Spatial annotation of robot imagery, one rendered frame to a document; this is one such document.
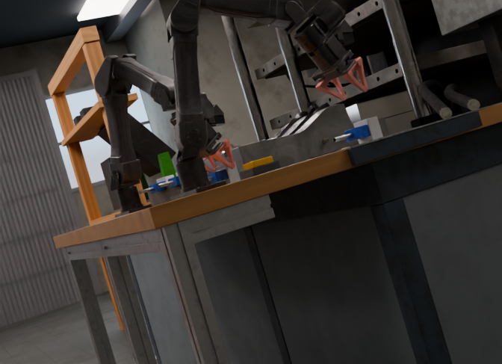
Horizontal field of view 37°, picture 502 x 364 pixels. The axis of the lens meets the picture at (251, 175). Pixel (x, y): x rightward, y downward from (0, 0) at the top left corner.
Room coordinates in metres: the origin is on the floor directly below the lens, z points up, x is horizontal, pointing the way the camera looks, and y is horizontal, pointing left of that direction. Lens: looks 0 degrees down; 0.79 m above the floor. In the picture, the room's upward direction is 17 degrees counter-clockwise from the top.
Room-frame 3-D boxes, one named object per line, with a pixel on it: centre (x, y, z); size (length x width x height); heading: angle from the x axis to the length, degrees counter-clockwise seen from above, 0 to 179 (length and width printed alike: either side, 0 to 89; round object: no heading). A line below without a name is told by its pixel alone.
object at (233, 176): (2.01, 0.10, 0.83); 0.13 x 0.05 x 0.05; 130
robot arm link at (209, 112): (1.95, 0.10, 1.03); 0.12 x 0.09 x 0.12; 46
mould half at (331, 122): (2.26, -0.16, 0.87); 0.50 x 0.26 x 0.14; 116
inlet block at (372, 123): (1.77, -0.26, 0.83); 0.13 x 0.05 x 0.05; 125
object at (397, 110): (3.10, -0.64, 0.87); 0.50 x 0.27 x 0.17; 116
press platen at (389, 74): (3.21, -0.73, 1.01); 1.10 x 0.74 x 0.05; 26
